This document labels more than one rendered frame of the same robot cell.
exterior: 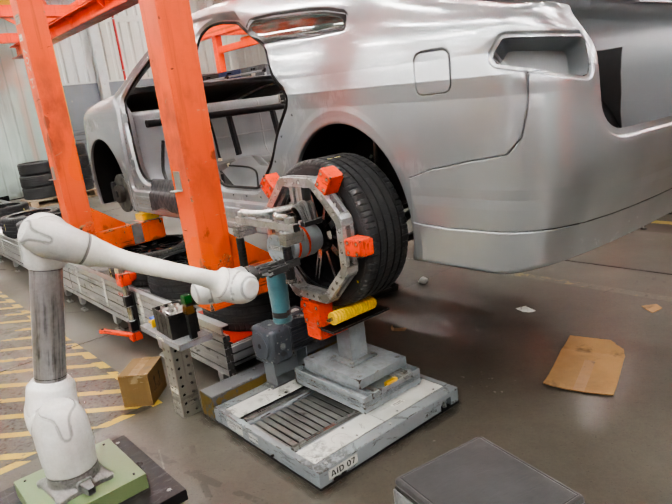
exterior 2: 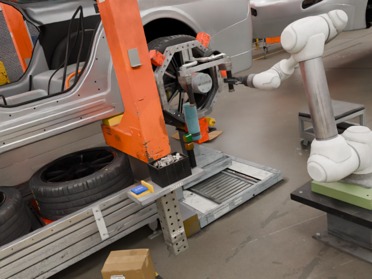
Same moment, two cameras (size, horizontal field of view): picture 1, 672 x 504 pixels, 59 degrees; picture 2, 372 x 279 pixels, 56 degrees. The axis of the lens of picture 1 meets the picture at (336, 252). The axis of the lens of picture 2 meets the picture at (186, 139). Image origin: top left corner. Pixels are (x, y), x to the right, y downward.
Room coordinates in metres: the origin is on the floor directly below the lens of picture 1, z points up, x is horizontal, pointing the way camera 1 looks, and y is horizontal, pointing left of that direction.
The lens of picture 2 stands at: (2.31, 2.57, 1.30)
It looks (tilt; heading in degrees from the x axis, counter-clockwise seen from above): 19 degrees down; 277
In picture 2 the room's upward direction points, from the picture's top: 12 degrees counter-clockwise
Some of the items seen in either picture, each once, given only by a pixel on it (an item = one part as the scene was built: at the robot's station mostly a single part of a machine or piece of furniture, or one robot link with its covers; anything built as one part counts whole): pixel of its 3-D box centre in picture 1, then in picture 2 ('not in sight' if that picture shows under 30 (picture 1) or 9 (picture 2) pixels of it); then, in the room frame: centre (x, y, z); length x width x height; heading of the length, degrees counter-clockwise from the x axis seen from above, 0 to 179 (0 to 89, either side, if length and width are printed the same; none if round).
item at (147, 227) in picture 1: (125, 222); not in sight; (4.49, 1.55, 0.69); 0.52 x 0.17 x 0.35; 129
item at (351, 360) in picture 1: (351, 338); (190, 146); (2.63, -0.02, 0.32); 0.40 x 0.30 x 0.28; 39
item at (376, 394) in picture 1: (355, 374); (194, 167); (2.62, -0.02, 0.13); 0.50 x 0.36 x 0.10; 39
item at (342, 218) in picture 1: (308, 238); (189, 82); (2.52, 0.11, 0.85); 0.54 x 0.07 x 0.54; 39
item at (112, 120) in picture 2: not in sight; (113, 119); (3.10, 0.20, 0.71); 0.14 x 0.14 x 0.05; 39
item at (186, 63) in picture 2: (265, 202); (183, 59); (2.52, 0.27, 1.03); 0.19 x 0.18 x 0.11; 129
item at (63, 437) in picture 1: (62, 433); (357, 148); (1.69, 0.92, 0.52); 0.18 x 0.16 x 0.22; 34
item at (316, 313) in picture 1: (325, 315); (196, 129); (2.54, 0.08, 0.48); 0.16 x 0.12 x 0.17; 129
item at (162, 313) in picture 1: (175, 318); (169, 168); (2.67, 0.79, 0.51); 0.20 x 0.14 x 0.13; 36
